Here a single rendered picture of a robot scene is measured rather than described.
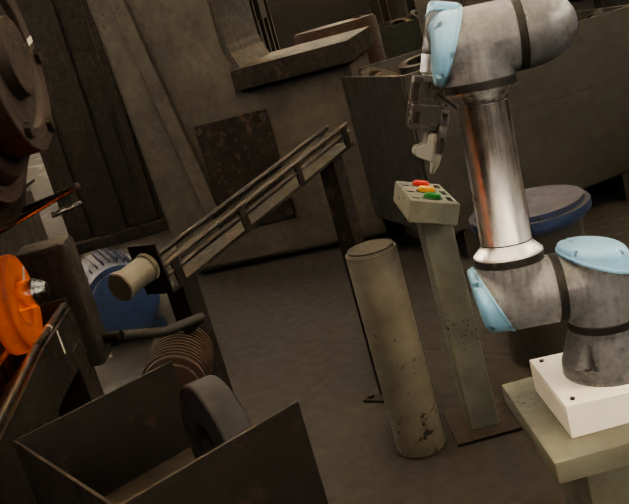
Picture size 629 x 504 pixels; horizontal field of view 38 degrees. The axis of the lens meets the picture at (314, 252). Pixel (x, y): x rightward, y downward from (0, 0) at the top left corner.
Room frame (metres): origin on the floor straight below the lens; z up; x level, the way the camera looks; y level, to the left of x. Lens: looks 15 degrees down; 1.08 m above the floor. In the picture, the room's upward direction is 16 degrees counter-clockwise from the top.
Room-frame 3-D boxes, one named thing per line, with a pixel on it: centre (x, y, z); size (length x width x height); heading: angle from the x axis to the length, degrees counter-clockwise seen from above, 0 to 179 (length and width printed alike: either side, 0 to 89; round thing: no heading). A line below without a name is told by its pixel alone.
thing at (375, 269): (2.01, -0.13, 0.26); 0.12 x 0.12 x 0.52
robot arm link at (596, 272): (1.44, -0.44, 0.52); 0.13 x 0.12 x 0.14; 84
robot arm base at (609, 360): (1.44, -0.44, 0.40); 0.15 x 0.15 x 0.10
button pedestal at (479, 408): (2.04, -0.29, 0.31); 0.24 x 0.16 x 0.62; 179
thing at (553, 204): (2.33, -0.58, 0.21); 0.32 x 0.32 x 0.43
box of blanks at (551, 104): (3.81, -0.86, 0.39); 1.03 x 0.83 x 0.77; 104
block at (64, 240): (1.61, 0.47, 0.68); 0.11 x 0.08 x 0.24; 89
